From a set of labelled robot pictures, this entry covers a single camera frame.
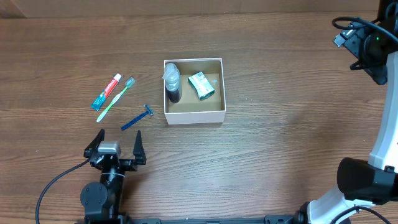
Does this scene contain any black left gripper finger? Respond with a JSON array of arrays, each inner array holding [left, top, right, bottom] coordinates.
[[133, 130, 147, 165], [83, 129, 105, 158]]

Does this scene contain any white cardboard box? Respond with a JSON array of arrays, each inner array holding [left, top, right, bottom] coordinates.
[[164, 58, 226, 125]]

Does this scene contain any clear bottle with dark liquid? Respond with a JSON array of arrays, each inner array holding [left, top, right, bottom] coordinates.
[[162, 63, 182, 103]]

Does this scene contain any green white soap packet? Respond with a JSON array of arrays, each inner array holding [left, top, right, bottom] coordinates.
[[188, 72, 215, 100]]

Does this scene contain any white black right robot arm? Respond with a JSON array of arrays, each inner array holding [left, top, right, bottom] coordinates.
[[292, 16, 397, 223]]

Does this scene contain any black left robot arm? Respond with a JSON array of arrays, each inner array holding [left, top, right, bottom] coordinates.
[[80, 129, 146, 223]]

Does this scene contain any blue disposable razor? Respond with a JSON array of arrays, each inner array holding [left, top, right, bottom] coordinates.
[[121, 105, 154, 131]]

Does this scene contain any red white toothpaste tube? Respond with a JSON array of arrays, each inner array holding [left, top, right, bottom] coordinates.
[[91, 73, 122, 111]]

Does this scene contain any green white toothbrush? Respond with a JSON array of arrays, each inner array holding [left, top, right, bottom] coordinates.
[[96, 77, 136, 123]]

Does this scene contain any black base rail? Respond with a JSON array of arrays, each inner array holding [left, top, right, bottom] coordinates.
[[74, 213, 352, 224]]

